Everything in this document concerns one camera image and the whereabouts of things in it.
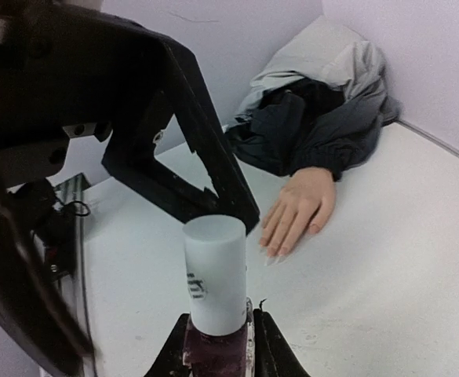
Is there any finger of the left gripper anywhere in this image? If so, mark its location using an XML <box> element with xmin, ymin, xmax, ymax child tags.
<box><xmin>102</xmin><ymin>37</ymin><xmax>260</xmax><ymax>234</ymax></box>
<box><xmin>0</xmin><ymin>177</ymin><xmax>94</xmax><ymax>376</ymax></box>

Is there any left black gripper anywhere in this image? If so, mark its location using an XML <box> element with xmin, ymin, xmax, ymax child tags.
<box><xmin>0</xmin><ymin>1</ymin><xmax>166</xmax><ymax>187</ymax></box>

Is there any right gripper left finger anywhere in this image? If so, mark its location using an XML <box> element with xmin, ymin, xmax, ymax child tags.
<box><xmin>144</xmin><ymin>313</ymin><xmax>191</xmax><ymax>377</ymax></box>

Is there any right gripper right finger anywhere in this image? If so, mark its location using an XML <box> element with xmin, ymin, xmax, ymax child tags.
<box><xmin>253</xmin><ymin>309</ymin><xmax>309</xmax><ymax>377</ymax></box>

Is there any purple nail polish bottle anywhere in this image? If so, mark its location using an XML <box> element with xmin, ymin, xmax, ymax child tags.
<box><xmin>182</xmin><ymin>298</ymin><xmax>256</xmax><ymax>377</ymax></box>

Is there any white nail polish cap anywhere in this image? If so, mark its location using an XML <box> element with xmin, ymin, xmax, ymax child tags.
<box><xmin>183</xmin><ymin>215</ymin><xmax>246</xmax><ymax>336</ymax></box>

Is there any mannequin hand with long nails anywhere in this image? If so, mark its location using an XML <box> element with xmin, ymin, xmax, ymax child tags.
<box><xmin>259</xmin><ymin>167</ymin><xmax>336</xmax><ymax>265</ymax></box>

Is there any black jacket sleeve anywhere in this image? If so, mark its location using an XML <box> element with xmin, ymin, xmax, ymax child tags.
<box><xmin>225</xmin><ymin>79</ymin><xmax>384</xmax><ymax>180</ymax></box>

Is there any aluminium back rail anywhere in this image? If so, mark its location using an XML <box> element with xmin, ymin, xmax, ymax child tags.
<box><xmin>397</xmin><ymin>120</ymin><xmax>459</xmax><ymax>159</ymax></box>

